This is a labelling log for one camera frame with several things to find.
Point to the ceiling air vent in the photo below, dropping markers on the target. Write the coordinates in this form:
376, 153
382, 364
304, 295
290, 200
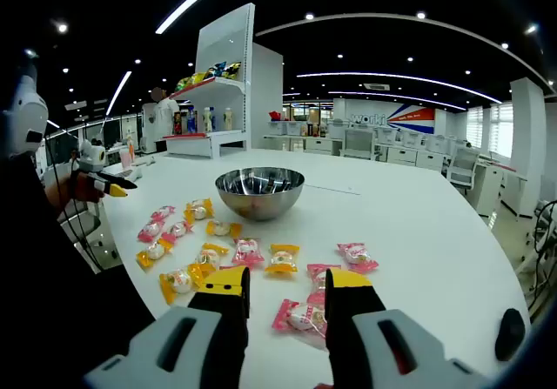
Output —
377, 86

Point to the pink cup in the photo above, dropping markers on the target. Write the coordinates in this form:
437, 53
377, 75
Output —
126, 158

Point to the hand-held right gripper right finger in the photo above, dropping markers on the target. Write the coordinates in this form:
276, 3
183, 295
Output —
348, 315

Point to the row of snack bags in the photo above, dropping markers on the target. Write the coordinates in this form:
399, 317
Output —
204, 75

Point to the cream bottle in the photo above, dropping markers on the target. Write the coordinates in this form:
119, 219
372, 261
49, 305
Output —
227, 120

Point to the person's black-clad torso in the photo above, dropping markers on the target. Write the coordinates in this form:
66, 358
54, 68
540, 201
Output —
43, 297

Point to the red item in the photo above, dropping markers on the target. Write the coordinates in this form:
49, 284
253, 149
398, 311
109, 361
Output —
275, 116

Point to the red blue wall graphic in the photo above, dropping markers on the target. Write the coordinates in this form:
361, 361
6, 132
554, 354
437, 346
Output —
413, 117

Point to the white table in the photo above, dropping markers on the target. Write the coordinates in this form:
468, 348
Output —
391, 241

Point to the long ceiling light strip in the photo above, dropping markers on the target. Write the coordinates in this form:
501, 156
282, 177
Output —
191, 2

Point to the window blinds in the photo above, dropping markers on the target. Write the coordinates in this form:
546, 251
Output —
498, 130

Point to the person's left hand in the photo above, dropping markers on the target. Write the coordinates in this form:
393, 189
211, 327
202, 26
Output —
85, 191

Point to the white yellow bottle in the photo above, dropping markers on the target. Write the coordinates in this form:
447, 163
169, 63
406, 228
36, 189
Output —
208, 121

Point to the white mesh office chair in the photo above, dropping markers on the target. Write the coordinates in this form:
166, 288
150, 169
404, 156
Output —
463, 162
360, 143

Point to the black oval object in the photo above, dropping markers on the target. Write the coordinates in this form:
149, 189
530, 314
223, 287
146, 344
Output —
510, 334

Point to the row of white office desks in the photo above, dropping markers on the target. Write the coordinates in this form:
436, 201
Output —
428, 159

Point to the small white item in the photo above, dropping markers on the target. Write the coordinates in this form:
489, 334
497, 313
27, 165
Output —
137, 172

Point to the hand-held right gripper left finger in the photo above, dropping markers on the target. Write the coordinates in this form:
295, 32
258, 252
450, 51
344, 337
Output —
217, 315

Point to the blue plastic bottle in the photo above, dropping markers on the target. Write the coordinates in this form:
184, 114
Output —
190, 122

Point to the marshmallow packets group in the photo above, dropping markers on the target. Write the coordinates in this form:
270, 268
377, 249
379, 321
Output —
283, 258

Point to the white display shelf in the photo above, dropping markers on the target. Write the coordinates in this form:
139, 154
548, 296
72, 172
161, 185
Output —
265, 102

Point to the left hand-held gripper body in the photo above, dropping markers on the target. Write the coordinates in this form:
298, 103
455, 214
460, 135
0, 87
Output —
92, 156

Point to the steel bowl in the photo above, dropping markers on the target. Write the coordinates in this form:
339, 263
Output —
261, 206

